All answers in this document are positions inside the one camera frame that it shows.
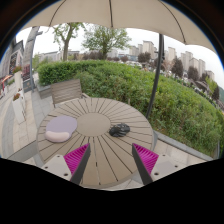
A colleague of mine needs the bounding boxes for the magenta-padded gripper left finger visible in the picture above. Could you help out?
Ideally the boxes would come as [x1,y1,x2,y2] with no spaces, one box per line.
[40,142,92,186]

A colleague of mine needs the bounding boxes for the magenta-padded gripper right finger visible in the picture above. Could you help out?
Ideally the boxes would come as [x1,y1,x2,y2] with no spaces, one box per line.
[131,142,189,186]

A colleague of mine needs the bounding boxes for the black computer mouse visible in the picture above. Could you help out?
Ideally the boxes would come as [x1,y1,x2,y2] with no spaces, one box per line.
[108,123,131,138]

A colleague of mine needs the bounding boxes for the lilac mouse pad with wrist rest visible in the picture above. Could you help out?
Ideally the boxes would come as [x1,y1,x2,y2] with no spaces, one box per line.
[44,115,78,144]

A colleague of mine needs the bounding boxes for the white planter with orange flowers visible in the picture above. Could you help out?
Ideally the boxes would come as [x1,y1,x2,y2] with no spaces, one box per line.
[11,93,27,125]

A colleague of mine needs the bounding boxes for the slatted wooden chair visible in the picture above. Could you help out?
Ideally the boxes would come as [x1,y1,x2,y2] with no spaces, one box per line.
[50,78,91,108]

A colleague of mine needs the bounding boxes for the green hedge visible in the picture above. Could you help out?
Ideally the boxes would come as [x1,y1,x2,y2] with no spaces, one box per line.
[37,59,224,158]

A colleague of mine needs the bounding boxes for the white planter with green plants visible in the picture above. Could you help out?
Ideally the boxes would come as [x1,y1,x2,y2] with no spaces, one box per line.
[12,65,24,91]

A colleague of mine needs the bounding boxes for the grey storefront building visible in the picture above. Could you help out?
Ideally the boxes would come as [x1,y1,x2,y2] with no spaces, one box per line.
[0,38,25,98]

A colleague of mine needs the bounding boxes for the distant apartment buildings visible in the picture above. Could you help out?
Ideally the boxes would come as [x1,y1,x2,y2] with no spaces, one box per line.
[39,39,217,83]

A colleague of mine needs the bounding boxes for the dark tall sign pylon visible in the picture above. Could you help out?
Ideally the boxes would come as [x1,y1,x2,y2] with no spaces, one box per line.
[22,26,44,93]

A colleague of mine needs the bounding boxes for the slender leaning tree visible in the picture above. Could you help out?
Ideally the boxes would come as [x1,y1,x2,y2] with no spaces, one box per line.
[52,22,86,62]

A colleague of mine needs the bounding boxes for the round-crowned tree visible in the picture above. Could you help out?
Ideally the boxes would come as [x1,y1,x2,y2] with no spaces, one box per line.
[82,23,132,60]

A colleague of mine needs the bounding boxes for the beige cantilever patio umbrella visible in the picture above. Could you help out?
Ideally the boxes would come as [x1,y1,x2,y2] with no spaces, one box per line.
[21,0,218,120]

